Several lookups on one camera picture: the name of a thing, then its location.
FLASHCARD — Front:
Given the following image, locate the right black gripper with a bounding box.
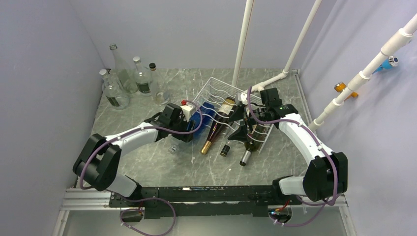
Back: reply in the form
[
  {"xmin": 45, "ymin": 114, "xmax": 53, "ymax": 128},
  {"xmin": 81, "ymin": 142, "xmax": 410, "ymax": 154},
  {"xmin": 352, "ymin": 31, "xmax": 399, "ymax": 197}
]
[{"xmin": 228, "ymin": 105, "xmax": 269, "ymax": 142}]

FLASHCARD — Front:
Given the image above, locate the white pvc pipe frame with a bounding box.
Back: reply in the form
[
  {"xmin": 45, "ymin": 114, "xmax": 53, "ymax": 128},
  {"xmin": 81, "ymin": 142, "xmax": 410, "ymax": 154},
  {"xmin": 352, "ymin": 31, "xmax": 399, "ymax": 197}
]
[{"xmin": 231, "ymin": 0, "xmax": 322, "ymax": 131}]

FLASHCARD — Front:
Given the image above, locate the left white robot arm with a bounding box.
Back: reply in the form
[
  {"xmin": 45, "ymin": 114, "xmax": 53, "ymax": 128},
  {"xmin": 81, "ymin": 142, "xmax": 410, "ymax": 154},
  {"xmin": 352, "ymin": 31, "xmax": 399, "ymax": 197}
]
[{"xmin": 73, "ymin": 103, "xmax": 202, "ymax": 207}]

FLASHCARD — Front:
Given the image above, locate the clear bottle with silver cap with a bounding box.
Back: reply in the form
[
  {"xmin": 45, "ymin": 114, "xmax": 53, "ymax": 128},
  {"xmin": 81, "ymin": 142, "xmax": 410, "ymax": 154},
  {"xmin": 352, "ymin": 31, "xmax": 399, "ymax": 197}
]
[{"xmin": 133, "ymin": 56, "xmax": 157, "ymax": 99}]

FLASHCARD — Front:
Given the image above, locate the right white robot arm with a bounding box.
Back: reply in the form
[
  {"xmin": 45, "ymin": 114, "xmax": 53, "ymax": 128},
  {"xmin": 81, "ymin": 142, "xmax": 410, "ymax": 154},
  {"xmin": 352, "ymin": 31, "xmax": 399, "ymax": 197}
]
[{"xmin": 228, "ymin": 88, "xmax": 348, "ymax": 206}]

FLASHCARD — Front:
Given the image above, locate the bottle with black cap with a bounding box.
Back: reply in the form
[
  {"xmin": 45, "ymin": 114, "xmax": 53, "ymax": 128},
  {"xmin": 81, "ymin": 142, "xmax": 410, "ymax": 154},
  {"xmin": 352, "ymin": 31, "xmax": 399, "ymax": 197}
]
[{"xmin": 220, "ymin": 145, "xmax": 231, "ymax": 157}]

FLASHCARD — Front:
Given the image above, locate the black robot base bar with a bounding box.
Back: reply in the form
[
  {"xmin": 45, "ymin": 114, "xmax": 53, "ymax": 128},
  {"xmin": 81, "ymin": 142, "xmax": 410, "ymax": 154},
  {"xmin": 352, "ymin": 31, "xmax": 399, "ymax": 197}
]
[{"xmin": 109, "ymin": 185, "xmax": 300, "ymax": 219}]

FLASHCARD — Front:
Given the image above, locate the green bottle with silver foil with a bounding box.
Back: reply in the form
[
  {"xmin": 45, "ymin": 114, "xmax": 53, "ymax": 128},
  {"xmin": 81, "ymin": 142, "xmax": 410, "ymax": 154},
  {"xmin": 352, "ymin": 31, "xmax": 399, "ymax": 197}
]
[{"xmin": 239, "ymin": 124, "xmax": 269, "ymax": 166}]

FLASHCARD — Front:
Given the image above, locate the orange wall fixture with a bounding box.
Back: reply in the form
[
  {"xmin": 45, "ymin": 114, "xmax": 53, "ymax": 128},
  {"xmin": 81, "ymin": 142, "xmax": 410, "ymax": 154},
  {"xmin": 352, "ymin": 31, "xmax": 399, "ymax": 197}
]
[{"xmin": 334, "ymin": 82, "xmax": 358, "ymax": 100}]

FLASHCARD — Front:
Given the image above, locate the clear bottle with orange label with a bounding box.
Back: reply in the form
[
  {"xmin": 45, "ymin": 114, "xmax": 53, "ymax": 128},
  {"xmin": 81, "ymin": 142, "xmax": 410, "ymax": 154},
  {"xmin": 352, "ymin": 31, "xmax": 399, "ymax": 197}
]
[{"xmin": 149, "ymin": 62, "xmax": 170, "ymax": 105}]

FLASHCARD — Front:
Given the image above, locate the purple cable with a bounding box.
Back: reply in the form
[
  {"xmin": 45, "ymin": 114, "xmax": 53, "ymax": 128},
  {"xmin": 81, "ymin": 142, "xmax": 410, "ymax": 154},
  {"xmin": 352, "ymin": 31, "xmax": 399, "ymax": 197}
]
[
  {"xmin": 79, "ymin": 100, "xmax": 203, "ymax": 236},
  {"xmin": 247, "ymin": 85, "xmax": 340, "ymax": 228}
]

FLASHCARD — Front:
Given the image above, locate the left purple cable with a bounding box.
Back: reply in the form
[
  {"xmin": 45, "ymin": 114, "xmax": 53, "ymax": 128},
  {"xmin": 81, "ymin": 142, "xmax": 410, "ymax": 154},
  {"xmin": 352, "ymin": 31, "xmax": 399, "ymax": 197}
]
[{"xmin": 79, "ymin": 100, "xmax": 203, "ymax": 236}]

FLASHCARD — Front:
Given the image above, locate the white pvc pipe right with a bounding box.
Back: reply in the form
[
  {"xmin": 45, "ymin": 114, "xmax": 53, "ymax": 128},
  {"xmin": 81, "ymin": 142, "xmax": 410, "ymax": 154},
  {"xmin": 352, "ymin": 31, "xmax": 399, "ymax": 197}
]
[{"xmin": 308, "ymin": 15, "xmax": 417, "ymax": 131}]

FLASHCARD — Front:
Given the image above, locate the blue wall fixture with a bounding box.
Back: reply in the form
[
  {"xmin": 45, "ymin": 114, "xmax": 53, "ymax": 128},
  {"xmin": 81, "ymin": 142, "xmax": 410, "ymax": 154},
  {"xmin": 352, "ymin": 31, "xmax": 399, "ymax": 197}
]
[{"xmin": 372, "ymin": 56, "xmax": 399, "ymax": 74}]

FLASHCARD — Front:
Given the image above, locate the blue plastic bottle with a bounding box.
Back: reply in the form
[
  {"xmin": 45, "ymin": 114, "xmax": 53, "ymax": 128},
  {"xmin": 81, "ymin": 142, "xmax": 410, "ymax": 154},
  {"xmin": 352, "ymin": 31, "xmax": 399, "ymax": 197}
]
[{"xmin": 168, "ymin": 102, "xmax": 216, "ymax": 154}]

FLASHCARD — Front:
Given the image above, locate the tall clear glass bottle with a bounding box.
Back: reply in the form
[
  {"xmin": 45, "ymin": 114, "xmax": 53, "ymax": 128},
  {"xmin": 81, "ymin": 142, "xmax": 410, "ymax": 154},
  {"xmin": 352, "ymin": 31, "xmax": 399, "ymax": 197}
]
[{"xmin": 109, "ymin": 43, "xmax": 138, "ymax": 94}]

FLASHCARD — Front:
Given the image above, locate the dark bottle with gold foil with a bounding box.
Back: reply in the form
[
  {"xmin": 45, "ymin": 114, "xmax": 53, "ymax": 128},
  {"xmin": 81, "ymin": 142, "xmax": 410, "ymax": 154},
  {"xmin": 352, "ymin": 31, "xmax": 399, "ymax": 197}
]
[{"xmin": 201, "ymin": 96, "xmax": 236, "ymax": 154}]

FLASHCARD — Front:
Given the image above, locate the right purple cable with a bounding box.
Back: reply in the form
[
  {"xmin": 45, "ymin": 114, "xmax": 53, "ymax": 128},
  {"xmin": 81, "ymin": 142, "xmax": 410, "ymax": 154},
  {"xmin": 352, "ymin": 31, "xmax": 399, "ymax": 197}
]
[{"xmin": 247, "ymin": 85, "xmax": 340, "ymax": 228}]

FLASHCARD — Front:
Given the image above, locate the white wire wine rack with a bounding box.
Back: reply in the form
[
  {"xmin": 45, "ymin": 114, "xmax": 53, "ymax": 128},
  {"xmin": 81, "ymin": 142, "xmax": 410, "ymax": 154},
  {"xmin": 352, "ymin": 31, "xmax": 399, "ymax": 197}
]
[{"xmin": 192, "ymin": 77, "xmax": 274, "ymax": 154}]

